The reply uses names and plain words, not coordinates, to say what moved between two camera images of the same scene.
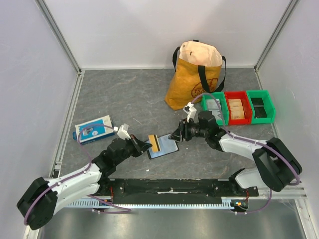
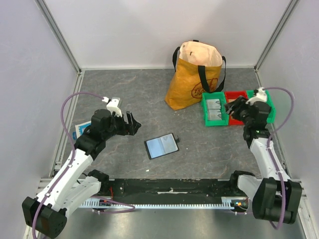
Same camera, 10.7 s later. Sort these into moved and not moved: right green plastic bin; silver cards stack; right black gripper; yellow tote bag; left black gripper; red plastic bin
Moved: right black gripper; left black gripper
Not moved: silver cards stack; right green plastic bin; red plastic bin; yellow tote bag
